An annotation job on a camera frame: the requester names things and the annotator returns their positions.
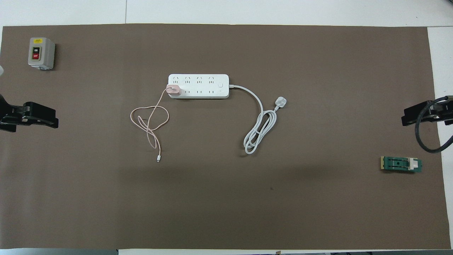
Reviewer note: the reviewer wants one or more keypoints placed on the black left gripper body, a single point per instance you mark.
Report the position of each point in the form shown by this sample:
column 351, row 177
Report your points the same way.
column 10, row 115

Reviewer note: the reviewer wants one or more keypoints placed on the white power strip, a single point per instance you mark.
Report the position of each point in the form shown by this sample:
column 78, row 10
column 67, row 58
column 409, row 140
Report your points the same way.
column 201, row 86

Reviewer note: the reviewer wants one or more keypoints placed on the pink charger adapter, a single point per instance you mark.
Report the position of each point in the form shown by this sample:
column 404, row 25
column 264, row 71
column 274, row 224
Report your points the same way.
column 173, row 90

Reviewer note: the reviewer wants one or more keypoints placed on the grey on-off switch box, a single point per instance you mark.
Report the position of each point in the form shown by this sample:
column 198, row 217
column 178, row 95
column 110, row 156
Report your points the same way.
column 40, row 53

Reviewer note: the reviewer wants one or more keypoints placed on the brown table mat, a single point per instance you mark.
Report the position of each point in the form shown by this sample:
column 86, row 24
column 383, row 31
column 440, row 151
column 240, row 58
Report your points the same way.
column 226, row 198

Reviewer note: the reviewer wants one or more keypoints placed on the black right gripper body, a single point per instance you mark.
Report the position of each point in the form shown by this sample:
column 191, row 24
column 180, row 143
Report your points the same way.
column 440, row 111

